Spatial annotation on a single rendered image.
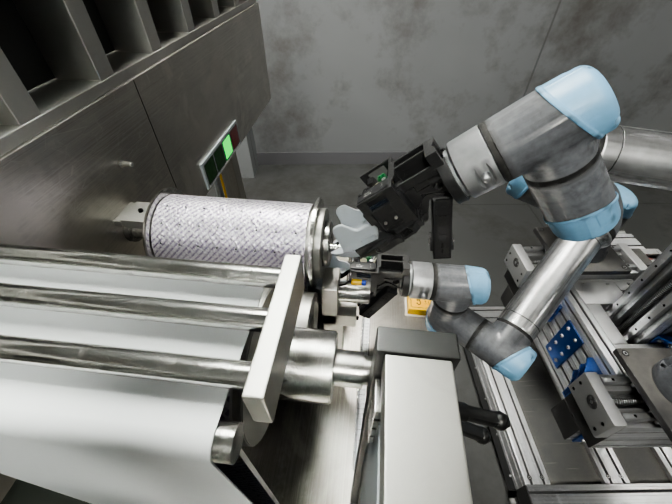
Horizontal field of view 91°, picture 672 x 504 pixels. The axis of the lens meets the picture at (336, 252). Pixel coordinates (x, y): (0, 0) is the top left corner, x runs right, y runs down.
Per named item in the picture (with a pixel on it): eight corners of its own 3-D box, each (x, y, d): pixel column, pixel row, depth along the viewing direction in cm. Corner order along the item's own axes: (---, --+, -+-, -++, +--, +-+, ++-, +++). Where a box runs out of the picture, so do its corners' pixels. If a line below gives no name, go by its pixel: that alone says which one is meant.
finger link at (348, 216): (317, 214, 53) (363, 187, 47) (341, 237, 55) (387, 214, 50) (313, 227, 51) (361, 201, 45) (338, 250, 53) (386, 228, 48)
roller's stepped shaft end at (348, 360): (399, 399, 30) (404, 383, 27) (332, 391, 30) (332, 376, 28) (398, 365, 32) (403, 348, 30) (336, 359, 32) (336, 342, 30)
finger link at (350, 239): (311, 233, 50) (361, 202, 45) (337, 257, 52) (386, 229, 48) (309, 247, 47) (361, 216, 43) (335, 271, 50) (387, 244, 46)
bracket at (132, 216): (150, 229, 53) (145, 220, 52) (116, 227, 53) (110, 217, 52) (165, 210, 56) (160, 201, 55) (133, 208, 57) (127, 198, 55)
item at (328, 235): (332, 259, 59) (327, 273, 52) (321, 258, 59) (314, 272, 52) (334, 217, 57) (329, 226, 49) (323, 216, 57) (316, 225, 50)
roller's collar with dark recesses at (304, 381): (330, 416, 30) (329, 386, 26) (266, 408, 31) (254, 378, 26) (338, 352, 35) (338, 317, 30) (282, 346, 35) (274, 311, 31)
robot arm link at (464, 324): (458, 358, 72) (473, 331, 64) (416, 326, 77) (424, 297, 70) (477, 336, 75) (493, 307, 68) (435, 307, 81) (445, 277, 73)
